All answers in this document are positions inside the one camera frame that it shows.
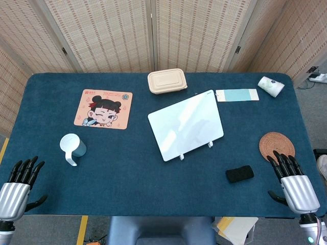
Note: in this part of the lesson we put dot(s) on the dark blue table cloth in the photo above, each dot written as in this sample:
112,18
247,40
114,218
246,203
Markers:
127,178

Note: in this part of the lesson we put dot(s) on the blue grey robot torso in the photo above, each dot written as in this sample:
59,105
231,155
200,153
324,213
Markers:
158,229

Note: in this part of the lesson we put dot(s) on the beige lidded lunch box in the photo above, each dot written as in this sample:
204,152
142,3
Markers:
166,81

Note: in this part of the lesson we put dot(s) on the cartoon girl mouse pad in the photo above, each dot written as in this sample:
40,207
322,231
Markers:
103,109

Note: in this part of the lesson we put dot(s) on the black eraser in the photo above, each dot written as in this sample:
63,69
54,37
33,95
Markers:
239,174

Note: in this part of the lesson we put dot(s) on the white and blue card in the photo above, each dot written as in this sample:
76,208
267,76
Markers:
236,95

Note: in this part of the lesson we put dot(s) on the white whiteboard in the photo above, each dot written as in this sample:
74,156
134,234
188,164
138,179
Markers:
184,125

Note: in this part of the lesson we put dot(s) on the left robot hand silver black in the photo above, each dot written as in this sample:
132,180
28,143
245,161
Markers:
14,199

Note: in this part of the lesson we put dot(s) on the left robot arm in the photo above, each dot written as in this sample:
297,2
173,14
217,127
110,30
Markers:
5,233

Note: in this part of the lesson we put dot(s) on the white and yellow papers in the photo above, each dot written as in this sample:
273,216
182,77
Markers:
235,229

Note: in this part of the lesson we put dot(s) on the woven folding screen panel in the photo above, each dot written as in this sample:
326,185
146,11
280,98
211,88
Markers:
25,38
281,33
102,33
196,33

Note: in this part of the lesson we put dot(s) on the white power strip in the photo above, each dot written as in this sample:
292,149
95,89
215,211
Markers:
319,77

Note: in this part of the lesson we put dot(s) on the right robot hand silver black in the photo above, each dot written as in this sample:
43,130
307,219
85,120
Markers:
300,194

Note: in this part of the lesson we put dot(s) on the brown woven round coaster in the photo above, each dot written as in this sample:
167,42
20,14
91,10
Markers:
276,143

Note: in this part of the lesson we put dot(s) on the black screen hinge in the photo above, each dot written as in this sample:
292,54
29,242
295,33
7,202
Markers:
238,49
313,69
64,50

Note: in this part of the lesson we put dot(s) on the white shoe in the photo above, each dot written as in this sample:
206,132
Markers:
323,166

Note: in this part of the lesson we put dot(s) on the white paper cup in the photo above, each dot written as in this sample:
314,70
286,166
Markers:
270,86

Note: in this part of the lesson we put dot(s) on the light blue mug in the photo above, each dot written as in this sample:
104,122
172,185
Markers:
74,146

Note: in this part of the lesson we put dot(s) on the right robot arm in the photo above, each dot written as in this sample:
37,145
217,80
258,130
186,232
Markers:
310,229

